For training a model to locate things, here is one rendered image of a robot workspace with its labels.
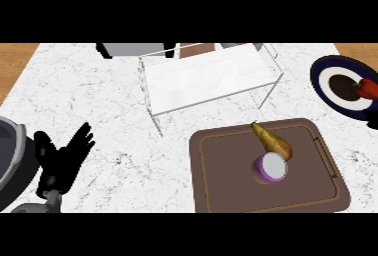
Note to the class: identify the grey black appliance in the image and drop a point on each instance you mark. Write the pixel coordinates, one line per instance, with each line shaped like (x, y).
(133, 49)

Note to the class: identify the yellow-brown pear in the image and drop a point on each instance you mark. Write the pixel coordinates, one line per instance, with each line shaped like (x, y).
(272, 141)

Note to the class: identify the dark blue white plate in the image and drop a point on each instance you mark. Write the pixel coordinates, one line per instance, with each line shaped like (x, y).
(329, 90)

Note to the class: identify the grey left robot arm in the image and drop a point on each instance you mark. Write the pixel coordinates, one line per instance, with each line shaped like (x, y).
(52, 204)

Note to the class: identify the purple can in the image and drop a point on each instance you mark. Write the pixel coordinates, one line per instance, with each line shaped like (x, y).
(272, 168)

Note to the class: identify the brown rectangular tray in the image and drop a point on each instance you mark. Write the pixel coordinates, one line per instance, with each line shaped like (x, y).
(236, 190)

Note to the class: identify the dark grey round pot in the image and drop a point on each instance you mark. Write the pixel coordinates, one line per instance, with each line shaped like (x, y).
(12, 160)

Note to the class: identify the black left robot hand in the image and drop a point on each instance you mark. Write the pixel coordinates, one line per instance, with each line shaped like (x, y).
(61, 163)

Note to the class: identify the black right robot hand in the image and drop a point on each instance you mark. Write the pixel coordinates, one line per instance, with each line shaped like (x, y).
(374, 125)

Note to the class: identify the red pepper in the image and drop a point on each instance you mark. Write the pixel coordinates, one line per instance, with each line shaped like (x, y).
(369, 89)

